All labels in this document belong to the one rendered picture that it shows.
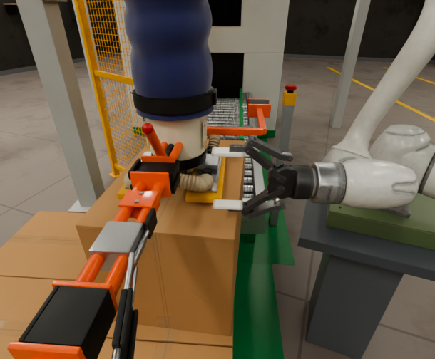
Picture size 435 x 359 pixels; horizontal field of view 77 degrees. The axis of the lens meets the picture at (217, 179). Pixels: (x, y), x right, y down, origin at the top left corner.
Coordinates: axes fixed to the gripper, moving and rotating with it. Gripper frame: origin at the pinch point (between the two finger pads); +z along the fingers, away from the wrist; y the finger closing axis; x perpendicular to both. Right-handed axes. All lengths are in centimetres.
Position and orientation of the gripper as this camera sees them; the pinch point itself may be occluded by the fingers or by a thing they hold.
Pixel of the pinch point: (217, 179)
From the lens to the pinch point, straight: 61.2
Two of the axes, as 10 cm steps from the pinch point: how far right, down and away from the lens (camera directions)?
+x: 0.7, -5.1, 8.6
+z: -10.0, -0.3, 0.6
